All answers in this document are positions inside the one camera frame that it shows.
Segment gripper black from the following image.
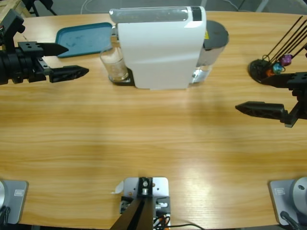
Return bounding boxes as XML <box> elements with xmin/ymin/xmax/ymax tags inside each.
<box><xmin>235</xmin><ymin>71</ymin><xmax>307</xmax><ymax>128</ymax></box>
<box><xmin>0</xmin><ymin>41</ymin><xmax>90</xmax><ymax>85</ymax></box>

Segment clear drinking glass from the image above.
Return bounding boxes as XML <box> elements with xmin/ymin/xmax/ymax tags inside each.
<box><xmin>100</xmin><ymin>46</ymin><xmax>130</xmax><ymax>83</ymax></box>

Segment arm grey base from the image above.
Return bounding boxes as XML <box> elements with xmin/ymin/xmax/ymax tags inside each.
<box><xmin>268</xmin><ymin>176</ymin><xmax>307</xmax><ymax>226</ymax></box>
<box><xmin>0</xmin><ymin>179</ymin><xmax>29</xmax><ymax>225</ymax></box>

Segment purple coffee capsule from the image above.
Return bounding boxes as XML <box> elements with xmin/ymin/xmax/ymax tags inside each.
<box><xmin>281</xmin><ymin>54</ymin><xmax>293</xmax><ymax>66</ymax></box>

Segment white coffee machine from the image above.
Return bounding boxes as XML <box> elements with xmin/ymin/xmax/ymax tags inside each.
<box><xmin>109</xmin><ymin>6</ymin><xmax>213</xmax><ymax>92</ymax></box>

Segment black capsule holder stand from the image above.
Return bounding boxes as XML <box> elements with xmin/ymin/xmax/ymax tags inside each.
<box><xmin>248</xmin><ymin>16</ymin><xmax>307</xmax><ymax>85</ymax></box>

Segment teal plastic tray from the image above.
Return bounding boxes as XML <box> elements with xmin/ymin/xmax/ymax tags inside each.
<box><xmin>55</xmin><ymin>22</ymin><xmax>114</xmax><ymax>58</ymax></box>

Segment wooden crate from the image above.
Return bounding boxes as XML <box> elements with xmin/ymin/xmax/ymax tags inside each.
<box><xmin>0</xmin><ymin>0</ymin><xmax>32</xmax><ymax>22</ymax></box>

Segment grey water tank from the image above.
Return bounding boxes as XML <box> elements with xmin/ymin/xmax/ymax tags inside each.
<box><xmin>197</xmin><ymin>20</ymin><xmax>230</xmax><ymax>67</ymax></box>

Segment grey metal leg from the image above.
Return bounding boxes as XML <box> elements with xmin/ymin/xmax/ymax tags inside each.
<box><xmin>254</xmin><ymin>0</ymin><xmax>271</xmax><ymax>12</ymax></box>

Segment white tape strip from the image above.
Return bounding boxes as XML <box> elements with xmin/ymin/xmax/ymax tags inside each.
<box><xmin>110</xmin><ymin>181</ymin><xmax>125</xmax><ymax>195</ymax></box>

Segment white floor cable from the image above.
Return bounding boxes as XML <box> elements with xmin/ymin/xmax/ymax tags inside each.
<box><xmin>80</xmin><ymin>0</ymin><xmax>120</xmax><ymax>14</ymax></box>
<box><xmin>225</xmin><ymin>0</ymin><xmax>240</xmax><ymax>12</ymax></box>

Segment black base cable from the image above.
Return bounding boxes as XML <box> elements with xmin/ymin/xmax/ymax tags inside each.
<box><xmin>280</xmin><ymin>210</ymin><xmax>302</xmax><ymax>230</ymax></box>
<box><xmin>0</xmin><ymin>206</ymin><xmax>12</xmax><ymax>225</ymax></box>

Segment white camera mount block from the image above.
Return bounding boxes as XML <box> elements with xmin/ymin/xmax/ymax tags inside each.
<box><xmin>119</xmin><ymin>176</ymin><xmax>171</xmax><ymax>227</ymax></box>

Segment black mount cable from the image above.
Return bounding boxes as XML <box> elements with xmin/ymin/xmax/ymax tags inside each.
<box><xmin>167</xmin><ymin>222</ymin><xmax>206</xmax><ymax>230</ymax></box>

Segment orange mount cables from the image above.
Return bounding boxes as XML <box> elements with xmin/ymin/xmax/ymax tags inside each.
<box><xmin>153</xmin><ymin>214</ymin><xmax>171</xmax><ymax>227</ymax></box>

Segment dark camera post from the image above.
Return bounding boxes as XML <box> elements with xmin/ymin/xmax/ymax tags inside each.
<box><xmin>110</xmin><ymin>177</ymin><xmax>154</xmax><ymax>230</ymax></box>

